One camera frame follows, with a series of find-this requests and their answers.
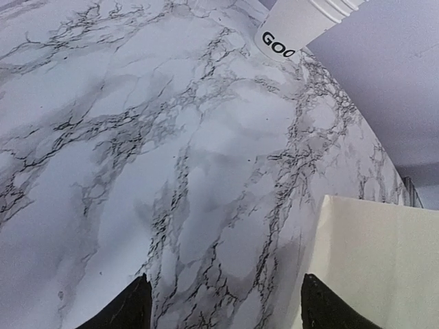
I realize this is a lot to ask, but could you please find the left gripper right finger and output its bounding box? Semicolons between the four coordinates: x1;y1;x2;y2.
300;273;380;329

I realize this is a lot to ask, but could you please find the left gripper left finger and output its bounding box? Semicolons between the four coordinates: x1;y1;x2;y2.
77;274;152;329

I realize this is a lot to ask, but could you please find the cream paper bag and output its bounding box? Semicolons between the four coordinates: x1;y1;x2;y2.
289;195;438;328

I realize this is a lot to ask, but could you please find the stack of white cups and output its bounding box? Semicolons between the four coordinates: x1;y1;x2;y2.
254;0;365;62

